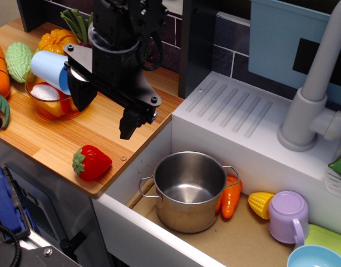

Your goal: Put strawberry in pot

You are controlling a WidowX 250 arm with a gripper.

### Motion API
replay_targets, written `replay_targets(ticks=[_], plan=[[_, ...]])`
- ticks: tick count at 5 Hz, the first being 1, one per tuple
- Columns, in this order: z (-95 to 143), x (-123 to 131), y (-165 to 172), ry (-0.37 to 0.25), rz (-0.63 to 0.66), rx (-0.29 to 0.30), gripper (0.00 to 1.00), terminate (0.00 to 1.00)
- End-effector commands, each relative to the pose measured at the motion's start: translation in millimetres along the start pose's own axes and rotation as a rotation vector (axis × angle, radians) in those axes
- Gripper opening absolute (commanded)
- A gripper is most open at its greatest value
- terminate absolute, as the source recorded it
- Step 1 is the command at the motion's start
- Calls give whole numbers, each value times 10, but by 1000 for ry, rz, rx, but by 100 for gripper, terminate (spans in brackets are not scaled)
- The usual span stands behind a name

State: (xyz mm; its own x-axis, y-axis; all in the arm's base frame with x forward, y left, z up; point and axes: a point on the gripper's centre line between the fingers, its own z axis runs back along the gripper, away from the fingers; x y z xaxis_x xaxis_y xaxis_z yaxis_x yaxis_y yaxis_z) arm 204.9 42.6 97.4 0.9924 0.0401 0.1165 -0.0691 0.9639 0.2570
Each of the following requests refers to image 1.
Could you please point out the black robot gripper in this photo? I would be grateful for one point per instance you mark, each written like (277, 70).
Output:
(116, 74)

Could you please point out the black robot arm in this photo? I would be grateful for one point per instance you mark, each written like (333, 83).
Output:
(120, 24)

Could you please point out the red toy strawberry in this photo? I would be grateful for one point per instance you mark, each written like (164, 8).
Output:
(89, 163)

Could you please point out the stainless steel pot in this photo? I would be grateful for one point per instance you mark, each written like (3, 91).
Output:
(188, 186)

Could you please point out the transparent orange plastic bowl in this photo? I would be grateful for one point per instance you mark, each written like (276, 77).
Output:
(61, 109)

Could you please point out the white toy food piece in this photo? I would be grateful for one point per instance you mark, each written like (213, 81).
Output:
(44, 91)

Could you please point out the wooden counter board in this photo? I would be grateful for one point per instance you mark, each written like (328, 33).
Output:
(53, 143)

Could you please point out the light blue plastic cup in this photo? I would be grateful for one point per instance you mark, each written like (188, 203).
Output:
(51, 68)

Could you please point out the yellow toy pumpkin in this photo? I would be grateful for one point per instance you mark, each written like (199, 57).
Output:
(56, 40)

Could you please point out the green toy leafy vegetable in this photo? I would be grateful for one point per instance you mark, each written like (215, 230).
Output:
(78, 24)

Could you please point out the green toy bitter gourd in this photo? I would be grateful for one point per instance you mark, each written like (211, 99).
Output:
(18, 61)

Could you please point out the large orange toy vegetable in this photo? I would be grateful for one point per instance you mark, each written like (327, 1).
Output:
(5, 84)

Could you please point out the white toy sink unit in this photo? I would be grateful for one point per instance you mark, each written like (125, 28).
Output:
(236, 124)

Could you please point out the blue clamp device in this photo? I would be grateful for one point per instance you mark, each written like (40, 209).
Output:
(13, 208)

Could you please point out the orange toy carrot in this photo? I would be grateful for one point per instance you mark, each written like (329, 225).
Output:
(229, 198)

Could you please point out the yellow toy corn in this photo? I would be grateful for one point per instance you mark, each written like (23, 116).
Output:
(259, 203)

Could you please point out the light blue backsplash panel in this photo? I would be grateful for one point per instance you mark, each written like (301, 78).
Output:
(284, 39)

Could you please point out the grey toy faucet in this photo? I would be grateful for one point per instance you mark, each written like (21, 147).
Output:
(307, 116)

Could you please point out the purple plastic mug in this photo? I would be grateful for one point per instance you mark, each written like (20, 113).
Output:
(289, 221)

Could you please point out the white slotted spatula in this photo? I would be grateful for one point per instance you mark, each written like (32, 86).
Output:
(331, 178)

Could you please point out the green plastic plate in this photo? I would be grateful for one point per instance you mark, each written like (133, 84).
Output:
(318, 235)

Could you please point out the light blue plastic bowl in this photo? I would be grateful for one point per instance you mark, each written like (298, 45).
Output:
(313, 255)

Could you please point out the dark grey shelf post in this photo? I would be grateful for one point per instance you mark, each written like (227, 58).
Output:
(197, 41)

